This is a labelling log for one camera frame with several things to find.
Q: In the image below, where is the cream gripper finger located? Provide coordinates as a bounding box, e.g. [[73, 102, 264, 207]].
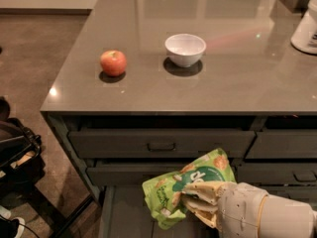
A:
[[182, 180, 231, 205], [181, 195, 218, 228]]

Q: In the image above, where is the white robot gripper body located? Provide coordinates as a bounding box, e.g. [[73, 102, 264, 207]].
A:
[[218, 182, 268, 238]]

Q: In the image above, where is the green rice chip bag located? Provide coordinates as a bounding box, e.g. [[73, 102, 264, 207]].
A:
[[142, 149, 235, 230]]

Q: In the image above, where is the middle right grey drawer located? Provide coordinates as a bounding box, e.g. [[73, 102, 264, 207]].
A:
[[236, 163, 317, 185]]

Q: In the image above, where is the grey drawer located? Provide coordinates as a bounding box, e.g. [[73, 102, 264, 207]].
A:
[[263, 186, 317, 203], [246, 130, 317, 159], [86, 159, 192, 186], [236, 163, 317, 185], [68, 129, 256, 159]]

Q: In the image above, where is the bottom right grey drawer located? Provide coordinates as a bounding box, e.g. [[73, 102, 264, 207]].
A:
[[263, 186, 317, 203]]

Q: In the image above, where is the top right grey drawer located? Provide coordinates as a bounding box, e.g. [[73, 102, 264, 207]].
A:
[[246, 130, 317, 159]]

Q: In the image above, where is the open bottom left drawer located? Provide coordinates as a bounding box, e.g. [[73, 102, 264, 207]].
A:
[[98, 186, 220, 238]]

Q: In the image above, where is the middle left grey drawer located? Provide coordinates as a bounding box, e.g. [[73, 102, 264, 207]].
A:
[[86, 159, 192, 186]]

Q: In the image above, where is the top left grey drawer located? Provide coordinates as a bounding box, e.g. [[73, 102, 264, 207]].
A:
[[68, 129, 256, 159]]

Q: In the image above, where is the white ceramic bowl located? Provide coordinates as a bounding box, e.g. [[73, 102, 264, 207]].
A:
[[164, 34, 206, 67]]

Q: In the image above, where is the red apple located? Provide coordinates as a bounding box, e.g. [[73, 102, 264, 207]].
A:
[[100, 50, 127, 76]]

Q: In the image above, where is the white cylindrical container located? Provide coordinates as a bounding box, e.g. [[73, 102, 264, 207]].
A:
[[290, 0, 317, 55]]

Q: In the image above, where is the black cart with items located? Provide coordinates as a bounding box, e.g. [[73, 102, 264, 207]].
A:
[[0, 96, 45, 192]]

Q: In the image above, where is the black and white shoe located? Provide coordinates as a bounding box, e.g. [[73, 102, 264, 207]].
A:
[[0, 205, 25, 238]]

